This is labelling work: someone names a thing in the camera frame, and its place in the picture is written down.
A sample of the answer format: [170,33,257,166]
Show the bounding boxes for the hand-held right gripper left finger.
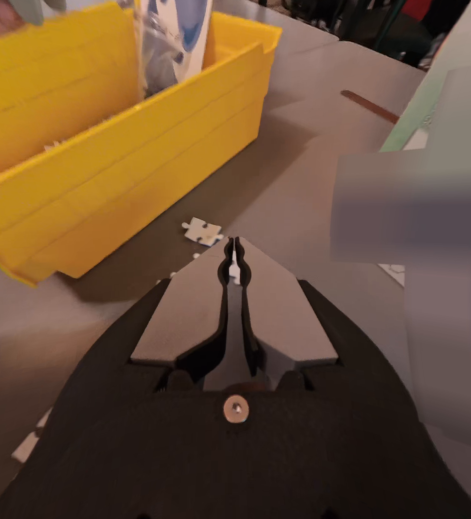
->
[129,236,235,384]

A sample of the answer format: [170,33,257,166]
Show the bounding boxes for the puzzle bag with blue picture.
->
[132,0,214,100]

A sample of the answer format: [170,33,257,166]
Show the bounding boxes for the yellow plastic bin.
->
[0,4,283,286]

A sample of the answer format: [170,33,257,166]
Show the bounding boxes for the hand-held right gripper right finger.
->
[235,236,339,390]

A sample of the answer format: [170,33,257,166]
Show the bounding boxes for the printed paper leaflet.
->
[377,264,406,286]

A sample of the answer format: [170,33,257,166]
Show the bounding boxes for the person's left hand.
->
[0,0,29,36]

